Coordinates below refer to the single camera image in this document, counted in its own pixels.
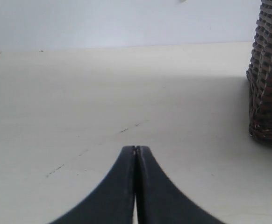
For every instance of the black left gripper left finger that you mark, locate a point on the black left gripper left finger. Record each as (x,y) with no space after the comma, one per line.
(112,201)

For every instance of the dark brown wicker basket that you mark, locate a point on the dark brown wicker basket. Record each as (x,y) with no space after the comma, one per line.
(259,74)

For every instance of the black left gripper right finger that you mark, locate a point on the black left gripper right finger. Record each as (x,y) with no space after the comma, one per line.
(158,200)

